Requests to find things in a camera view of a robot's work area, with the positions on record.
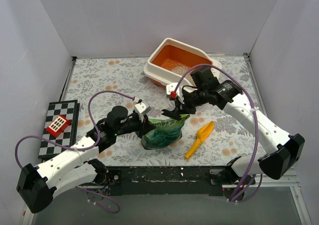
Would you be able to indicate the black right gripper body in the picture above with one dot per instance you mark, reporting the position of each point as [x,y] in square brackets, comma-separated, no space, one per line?
[181,105]

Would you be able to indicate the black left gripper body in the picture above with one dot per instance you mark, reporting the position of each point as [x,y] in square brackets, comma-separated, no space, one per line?
[145,126]

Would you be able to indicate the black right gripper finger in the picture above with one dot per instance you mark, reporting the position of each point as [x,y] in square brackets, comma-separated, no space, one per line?
[174,114]
[184,109]

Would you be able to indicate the green cat litter bag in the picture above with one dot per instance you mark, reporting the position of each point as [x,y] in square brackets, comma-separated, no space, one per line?
[166,132]

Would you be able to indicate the yellow plastic litter scoop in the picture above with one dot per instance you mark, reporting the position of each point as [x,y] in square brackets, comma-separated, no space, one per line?
[201,135]

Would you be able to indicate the small black plastic clip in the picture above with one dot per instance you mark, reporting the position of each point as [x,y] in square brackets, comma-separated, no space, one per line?
[181,115]

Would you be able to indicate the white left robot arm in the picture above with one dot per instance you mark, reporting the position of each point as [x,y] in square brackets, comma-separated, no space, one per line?
[39,185]

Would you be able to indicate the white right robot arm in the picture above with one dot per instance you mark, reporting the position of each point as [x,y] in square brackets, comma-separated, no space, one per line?
[275,150]

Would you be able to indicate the grey cat litter pile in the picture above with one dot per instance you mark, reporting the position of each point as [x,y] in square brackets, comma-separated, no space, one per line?
[180,69]

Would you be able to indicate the white and orange litter box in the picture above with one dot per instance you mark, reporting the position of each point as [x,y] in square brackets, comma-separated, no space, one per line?
[169,52]

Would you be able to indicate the floral patterned table mat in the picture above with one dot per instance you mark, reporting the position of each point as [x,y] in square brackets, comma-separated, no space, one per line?
[101,84]

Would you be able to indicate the black white checkerboard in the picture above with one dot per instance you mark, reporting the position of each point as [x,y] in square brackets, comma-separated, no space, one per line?
[68,109]

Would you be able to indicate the red white toy block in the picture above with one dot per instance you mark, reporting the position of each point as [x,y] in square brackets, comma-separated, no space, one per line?
[58,125]

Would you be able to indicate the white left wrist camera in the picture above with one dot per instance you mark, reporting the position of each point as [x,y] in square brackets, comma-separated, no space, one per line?
[142,108]

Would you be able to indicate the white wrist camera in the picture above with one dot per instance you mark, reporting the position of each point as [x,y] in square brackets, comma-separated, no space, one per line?
[142,108]
[174,91]

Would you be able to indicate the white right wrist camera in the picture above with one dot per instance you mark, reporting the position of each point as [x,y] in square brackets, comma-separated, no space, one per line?
[174,91]

